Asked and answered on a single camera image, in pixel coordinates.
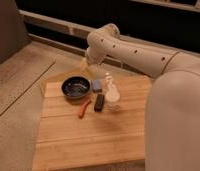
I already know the yellow cloth mat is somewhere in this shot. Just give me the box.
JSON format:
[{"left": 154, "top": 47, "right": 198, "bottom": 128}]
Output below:
[{"left": 39, "top": 68, "right": 93, "bottom": 95}]

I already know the black round bowl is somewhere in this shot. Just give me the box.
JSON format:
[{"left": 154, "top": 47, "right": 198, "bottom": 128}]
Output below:
[{"left": 61, "top": 76, "right": 90, "bottom": 99}]

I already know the orange carrot toy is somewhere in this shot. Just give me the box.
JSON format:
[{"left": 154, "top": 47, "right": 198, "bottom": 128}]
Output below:
[{"left": 78, "top": 99, "right": 91, "bottom": 119}]

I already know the grey cabinet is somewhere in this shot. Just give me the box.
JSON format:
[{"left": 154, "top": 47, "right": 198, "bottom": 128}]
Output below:
[{"left": 0, "top": 0, "right": 30, "bottom": 64}]

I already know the wooden cutting board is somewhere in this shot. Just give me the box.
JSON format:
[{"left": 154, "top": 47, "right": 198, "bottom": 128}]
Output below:
[{"left": 32, "top": 76, "right": 151, "bottom": 171}]

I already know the black rectangular block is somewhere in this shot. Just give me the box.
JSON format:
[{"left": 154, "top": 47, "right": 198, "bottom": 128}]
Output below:
[{"left": 94, "top": 94, "right": 104, "bottom": 112}]

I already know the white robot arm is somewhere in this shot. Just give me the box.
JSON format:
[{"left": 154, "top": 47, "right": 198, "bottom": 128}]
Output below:
[{"left": 86, "top": 24, "right": 200, "bottom": 171}]

